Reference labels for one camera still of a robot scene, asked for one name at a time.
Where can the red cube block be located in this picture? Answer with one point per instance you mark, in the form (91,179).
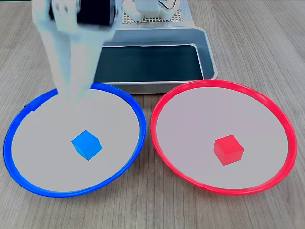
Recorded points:
(228,150)

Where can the blue cube block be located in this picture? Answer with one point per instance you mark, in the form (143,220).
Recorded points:
(87,145)

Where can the red rimmed round dish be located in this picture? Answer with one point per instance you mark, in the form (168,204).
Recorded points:
(190,131)

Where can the silver metal tray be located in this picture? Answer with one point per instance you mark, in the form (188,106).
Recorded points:
(166,35)

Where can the beige mesh mat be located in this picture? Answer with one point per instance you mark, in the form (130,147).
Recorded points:
(179,16)

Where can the blue rimmed round dish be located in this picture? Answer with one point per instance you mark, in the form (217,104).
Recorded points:
(47,155)

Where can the black tray liner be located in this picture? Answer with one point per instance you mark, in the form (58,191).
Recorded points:
(147,64)

